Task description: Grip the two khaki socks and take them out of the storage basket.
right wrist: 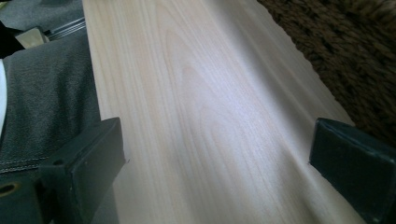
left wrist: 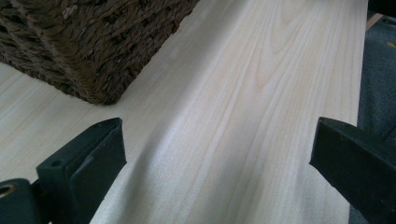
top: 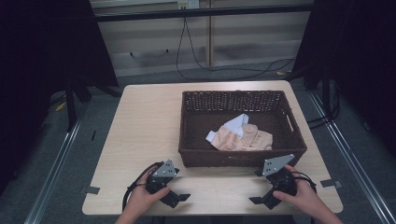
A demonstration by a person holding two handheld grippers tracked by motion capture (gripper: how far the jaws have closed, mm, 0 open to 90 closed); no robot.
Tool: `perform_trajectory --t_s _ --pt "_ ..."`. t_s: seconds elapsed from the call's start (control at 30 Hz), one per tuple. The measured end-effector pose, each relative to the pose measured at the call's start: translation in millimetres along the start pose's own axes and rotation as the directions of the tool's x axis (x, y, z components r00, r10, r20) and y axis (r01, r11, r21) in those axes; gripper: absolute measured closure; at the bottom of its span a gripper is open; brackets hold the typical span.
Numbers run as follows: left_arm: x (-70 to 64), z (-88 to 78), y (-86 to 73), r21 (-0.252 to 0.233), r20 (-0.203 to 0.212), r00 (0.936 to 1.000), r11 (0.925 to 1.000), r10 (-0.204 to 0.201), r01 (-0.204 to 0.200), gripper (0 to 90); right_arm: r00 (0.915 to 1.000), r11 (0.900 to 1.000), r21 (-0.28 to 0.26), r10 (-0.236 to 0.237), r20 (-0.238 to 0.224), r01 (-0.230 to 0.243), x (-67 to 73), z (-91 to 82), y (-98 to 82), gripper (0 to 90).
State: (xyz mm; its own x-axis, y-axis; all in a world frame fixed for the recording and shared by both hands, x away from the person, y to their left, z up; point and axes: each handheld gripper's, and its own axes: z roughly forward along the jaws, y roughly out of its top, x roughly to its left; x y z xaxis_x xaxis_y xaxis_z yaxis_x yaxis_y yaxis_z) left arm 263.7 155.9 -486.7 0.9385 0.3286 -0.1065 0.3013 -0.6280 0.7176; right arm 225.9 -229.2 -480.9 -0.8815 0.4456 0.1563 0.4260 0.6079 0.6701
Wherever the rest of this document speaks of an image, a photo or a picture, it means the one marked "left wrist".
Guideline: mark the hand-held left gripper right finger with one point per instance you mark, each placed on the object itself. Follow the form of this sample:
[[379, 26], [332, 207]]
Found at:
[[358, 161]]

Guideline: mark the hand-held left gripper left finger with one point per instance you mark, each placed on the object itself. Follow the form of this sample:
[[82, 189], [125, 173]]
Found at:
[[84, 174]]

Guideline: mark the brown woven wicker basket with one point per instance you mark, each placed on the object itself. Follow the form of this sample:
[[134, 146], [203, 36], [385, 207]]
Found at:
[[84, 43]]

